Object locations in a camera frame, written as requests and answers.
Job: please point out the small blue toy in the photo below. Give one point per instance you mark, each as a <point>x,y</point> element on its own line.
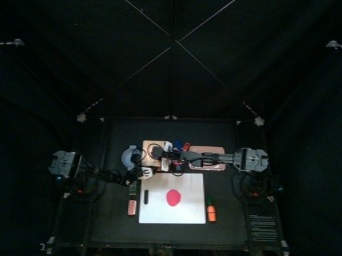
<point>178,145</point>

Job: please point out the grey frame bracket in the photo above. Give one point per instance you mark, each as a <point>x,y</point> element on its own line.
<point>333,44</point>
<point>259,121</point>
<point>80,117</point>
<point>15,42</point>

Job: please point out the pink tray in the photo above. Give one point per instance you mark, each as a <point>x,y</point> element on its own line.
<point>209,149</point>

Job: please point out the dark green toy piece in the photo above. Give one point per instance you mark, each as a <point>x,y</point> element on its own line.
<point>133,188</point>

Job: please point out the orange toy carrot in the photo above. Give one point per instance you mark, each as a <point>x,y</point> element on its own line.
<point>211,212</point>

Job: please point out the small red toy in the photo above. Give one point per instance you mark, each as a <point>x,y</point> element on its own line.
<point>186,146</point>

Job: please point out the white text label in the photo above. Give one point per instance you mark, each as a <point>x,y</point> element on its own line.
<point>262,227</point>

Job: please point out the pink block toy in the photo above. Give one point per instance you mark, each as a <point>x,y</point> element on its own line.
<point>131,207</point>

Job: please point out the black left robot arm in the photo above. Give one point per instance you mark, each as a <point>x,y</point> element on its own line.
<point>71,163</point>

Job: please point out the light blue bowl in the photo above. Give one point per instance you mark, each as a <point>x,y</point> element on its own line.
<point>129,156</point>

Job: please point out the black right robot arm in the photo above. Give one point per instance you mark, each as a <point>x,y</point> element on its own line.
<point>249,160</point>

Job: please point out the red flat dough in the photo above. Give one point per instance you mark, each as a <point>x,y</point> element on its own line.
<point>174,197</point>

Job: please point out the white cutting mat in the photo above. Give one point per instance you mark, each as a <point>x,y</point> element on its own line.
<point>187,206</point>

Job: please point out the wooden drawer cabinet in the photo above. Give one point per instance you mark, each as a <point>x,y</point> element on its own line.
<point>149,162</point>

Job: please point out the black stick tool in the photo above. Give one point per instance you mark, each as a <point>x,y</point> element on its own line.
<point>146,196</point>

